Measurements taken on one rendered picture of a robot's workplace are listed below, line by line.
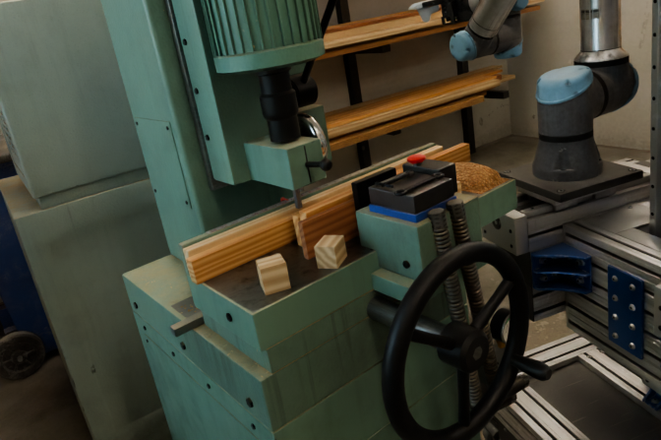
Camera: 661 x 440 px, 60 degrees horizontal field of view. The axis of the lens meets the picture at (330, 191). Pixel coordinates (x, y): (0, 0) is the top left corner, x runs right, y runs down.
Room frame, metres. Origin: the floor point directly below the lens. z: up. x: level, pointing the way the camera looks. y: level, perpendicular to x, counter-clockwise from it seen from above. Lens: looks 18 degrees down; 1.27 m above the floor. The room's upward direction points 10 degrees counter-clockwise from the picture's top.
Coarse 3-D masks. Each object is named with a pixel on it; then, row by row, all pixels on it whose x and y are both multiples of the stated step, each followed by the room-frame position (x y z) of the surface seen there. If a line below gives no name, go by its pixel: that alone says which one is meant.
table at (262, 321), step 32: (512, 192) 1.02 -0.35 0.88; (288, 256) 0.85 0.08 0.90; (352, 256) 0.81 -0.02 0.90; (192, 288) 0.84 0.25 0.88; (224, 288) 0.77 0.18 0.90; (256, 288) 0.75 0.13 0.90; (320, 288) 0.75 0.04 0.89; (352, 288) 0.78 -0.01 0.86; (384, 288) 0.78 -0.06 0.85; (224, 320) 0.76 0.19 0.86; (256, 320) 0.68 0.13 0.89; (288, 320) 0.71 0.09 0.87
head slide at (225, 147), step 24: (192, 0) 0.97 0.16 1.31; (192, 24) 0.98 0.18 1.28; (192, 48) 1.00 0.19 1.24; (192, 72) 1.01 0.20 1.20; (216, 96) 0.97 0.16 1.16; (240, 96) 0.99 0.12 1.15; (216, 120) 0.97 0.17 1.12; (240, 120) 0.99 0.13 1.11; (264, 120) 1.01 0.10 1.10; (216, 144) 0.99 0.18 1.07; (240, 144) 0.98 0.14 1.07; (216, 168) 1.01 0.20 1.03; (240, 168) 0.97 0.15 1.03
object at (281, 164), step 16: (256, 144) 0.95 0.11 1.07; (272, 144) 0.93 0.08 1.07; (288, 144) 0.91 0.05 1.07; (304, 144) 0.90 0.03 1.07; (320, 144) 0.91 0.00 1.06; (256, 160) 0.96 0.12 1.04; (272, 160) 0.91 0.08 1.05; (288, 160) 0.88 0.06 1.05; (304, 160) 0.89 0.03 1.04; (320, 160) 0.91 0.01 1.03; (256, 176) 0.97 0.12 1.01; (272, 176) 0.92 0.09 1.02; (288, 176) 0.88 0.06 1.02; (304, 176) 0.89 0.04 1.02; (320, 176) 0.91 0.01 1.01
